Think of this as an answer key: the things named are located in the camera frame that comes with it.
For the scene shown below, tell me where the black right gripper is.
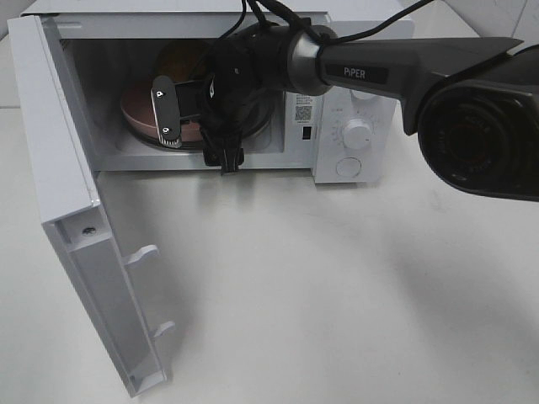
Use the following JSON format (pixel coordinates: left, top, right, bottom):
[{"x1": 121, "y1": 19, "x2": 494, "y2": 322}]
[{"x1": 151, "y1": 75, "x2": 244, "y2": 174}]

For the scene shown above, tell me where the burger with lettuce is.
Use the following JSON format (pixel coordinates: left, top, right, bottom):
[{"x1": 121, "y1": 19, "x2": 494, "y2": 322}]
[{"x1": 155, "y1": 39, "x2": 210, "y2": 82}]

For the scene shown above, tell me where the pink round plate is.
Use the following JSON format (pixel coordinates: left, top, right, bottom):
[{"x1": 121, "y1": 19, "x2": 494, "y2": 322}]
[{"x1": 120, "y1": 78, "x2": 203, "y2": 146}]

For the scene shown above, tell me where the white microwave knob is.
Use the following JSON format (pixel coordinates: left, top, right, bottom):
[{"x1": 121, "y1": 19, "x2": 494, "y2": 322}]
[
  {"x1": 342, "y1": 119, "x2": 373, "y2": 150},
  {"x1": 350, "y1": 90, "x2": 376, "y2": 101}
]

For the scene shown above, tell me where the round white door button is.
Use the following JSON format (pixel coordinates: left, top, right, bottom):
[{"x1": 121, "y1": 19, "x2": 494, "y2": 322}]
[{"x1": 336, "y1": 157, "x2": 362, "y2": 178}]

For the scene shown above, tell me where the white microwave door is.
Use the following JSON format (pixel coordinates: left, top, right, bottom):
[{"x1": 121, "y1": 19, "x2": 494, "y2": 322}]
[{"x1": 8, "y1": 15, "x2": 167, "y2": 396}]

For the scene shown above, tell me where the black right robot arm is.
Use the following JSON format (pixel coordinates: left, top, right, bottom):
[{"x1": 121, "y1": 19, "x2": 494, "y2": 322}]
[{"x1": 151, "y1": 20, "x2": 538, "y2": 201}]

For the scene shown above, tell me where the glass microwave turntable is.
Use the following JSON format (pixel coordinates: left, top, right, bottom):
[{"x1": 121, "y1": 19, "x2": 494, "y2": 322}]
[{"x1": 123, "y1": 102, "x2": 275, "y2": 151}]

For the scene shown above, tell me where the white warning label sticker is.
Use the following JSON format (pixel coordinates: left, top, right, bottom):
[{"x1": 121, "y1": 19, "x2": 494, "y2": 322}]
[{"x1": 294, "y1": 94, "x2": 315, "y2": 124}]

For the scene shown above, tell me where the white microwave oven body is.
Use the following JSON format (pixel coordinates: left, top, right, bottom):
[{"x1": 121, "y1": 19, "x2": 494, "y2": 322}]
[{"x1": 19, "y1": 1, "x2": 396, "y2": 183}]

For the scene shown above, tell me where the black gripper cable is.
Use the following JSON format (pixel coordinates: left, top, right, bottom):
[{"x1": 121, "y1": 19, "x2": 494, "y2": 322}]
[{"x1": 201, "y1": 0, "x2": 435, "y2": 47}]

